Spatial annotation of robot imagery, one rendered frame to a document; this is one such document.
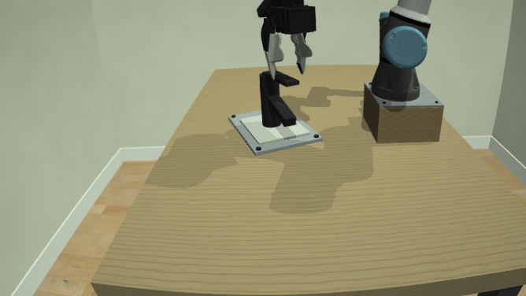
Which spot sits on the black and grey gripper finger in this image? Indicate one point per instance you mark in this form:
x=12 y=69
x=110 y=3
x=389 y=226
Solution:
x=302 y=50
x=272 y=46

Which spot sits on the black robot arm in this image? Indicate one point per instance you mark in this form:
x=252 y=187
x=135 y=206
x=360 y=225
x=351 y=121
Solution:
x=405 y=47

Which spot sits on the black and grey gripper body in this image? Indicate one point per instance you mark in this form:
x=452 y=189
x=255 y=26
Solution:
x=298 y=18

